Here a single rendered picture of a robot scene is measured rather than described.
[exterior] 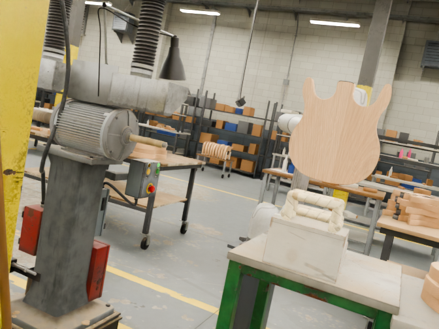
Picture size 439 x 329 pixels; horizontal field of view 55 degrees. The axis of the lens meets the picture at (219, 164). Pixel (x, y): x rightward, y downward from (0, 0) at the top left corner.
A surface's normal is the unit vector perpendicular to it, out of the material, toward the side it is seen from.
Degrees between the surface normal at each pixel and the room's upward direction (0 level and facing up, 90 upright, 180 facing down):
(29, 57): 90
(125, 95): 90
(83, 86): 90
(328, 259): 90
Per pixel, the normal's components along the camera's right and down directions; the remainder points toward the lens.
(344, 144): -0.38, 0.09
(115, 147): 0.83, 0.31
